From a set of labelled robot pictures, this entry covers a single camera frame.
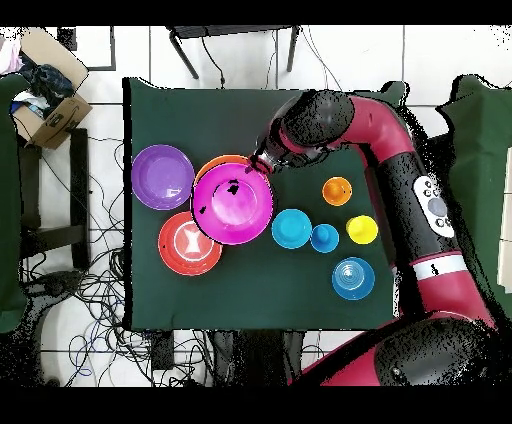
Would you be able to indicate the red bowl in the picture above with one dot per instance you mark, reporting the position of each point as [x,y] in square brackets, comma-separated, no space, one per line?
[172,256]

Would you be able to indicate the black floor equipment with knob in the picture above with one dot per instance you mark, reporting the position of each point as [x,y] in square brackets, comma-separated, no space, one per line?
[60,282]

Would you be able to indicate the orange cup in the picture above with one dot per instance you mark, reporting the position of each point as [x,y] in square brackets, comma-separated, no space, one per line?
[336,191]

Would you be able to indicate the yellow cup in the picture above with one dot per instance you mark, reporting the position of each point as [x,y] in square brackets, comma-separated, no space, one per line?
[362,230]

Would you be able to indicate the black power strip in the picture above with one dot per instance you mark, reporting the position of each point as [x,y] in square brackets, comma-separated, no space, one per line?
[162,352]

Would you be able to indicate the light blue ribbed bowl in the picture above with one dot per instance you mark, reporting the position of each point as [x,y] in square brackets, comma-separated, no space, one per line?
[291,228]

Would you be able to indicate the large orange bowl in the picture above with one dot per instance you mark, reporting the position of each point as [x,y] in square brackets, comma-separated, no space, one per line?
[216,162]

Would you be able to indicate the pale pink cloth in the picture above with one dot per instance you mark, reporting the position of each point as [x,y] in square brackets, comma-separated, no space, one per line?
[8,56]

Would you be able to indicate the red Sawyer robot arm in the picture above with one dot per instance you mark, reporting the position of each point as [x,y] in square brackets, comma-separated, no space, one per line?
[384,128]

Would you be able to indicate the cardboard box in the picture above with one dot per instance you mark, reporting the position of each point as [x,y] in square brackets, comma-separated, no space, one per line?
[60,120]

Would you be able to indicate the light blue shallow bowl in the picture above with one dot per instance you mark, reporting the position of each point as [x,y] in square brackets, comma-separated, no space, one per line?
[352,286]

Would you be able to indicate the dark green tablecloth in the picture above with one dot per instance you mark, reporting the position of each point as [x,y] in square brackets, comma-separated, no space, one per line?
[200,120]

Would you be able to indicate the black metal stand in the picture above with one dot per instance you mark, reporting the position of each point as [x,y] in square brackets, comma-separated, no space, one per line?
[224,31]

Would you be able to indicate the black metal frame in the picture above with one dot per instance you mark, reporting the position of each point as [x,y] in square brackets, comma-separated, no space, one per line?
[79,180]

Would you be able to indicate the purple bowl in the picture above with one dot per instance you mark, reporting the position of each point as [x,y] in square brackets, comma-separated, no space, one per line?
[162,178]

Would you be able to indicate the light blue cup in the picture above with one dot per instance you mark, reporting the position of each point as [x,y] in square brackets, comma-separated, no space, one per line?
[324,238]

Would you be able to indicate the dark blue clothes bundle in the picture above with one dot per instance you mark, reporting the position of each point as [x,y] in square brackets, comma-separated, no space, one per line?
[48,80]

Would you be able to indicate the large pink bowl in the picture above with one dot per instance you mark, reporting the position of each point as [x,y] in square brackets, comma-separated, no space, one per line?
[240,224]

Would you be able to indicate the green covered side table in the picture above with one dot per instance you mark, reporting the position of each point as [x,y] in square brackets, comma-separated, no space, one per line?
[484,160]
[8,200]

